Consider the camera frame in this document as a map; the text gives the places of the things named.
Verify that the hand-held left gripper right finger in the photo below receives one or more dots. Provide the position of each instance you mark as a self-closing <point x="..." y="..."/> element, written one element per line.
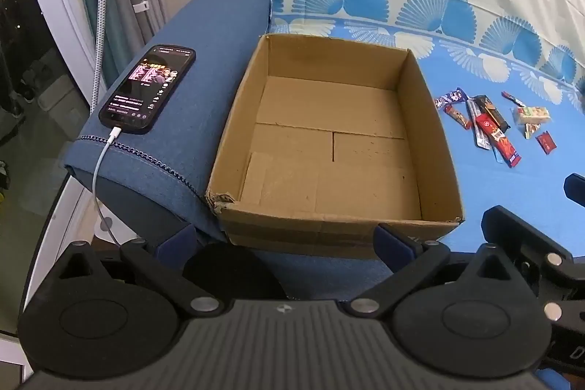
<point x="393" y="246"/>

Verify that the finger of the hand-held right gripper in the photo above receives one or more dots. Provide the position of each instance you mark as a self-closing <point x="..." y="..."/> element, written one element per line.
<point x="576" y="189"/>
<point x="516" y="234"/>

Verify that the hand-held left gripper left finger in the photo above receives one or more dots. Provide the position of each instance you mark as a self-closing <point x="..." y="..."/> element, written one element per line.
<point x="176" y="244"/>

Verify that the small red square packet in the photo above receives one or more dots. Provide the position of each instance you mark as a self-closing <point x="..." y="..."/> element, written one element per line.
<point x="546" y="142"/>

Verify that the small yellow snack packet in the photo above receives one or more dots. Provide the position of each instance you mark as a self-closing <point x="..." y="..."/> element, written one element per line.
<point x="532" y="130"/>

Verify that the blue stick packet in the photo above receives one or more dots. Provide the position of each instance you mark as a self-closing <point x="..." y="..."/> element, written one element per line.
<point x="497" y="156"/>

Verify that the puffed rice bar green label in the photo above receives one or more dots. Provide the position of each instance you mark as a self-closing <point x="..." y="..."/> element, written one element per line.
<point x="532" y="115"/>

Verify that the red snack bar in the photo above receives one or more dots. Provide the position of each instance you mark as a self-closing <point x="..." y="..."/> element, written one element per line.
<point x="500" y="141"/>

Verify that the red and black stick packet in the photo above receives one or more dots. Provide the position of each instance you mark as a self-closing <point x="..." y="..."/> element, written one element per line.
<point x="513" y="99"/>

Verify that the dark brown cracker packet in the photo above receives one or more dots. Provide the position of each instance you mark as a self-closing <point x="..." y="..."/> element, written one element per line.
<point x="493" y="112"/>

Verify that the clear red-ended snack packet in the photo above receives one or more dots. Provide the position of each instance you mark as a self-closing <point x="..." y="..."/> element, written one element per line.
<point x="458" y="117"/>

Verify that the purple snack packet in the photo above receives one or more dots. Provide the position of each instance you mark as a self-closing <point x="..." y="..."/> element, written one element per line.
<point x="450" y="98"/>

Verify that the cardboard box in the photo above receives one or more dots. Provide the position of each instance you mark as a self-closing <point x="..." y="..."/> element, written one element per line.
<point x="329" y="106"/>

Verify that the black smartphone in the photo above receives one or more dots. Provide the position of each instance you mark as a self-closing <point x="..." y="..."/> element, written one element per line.
<point x="141" y="93"/>

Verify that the blue fabric sofa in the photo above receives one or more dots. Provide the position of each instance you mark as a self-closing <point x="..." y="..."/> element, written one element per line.
<point x="192" y="52"/>

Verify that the white curtain clip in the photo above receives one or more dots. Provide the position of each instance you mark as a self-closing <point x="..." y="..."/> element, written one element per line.
<point x="140" y="6"/>

